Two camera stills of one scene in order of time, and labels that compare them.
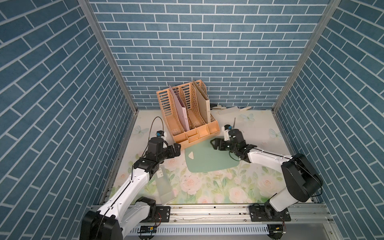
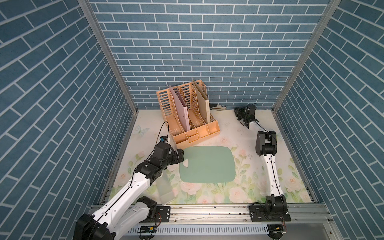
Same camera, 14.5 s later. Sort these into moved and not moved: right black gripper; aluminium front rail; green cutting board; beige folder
Moved: right black gripper
Not moved: green cutting board; aluminium front rail; beige folder
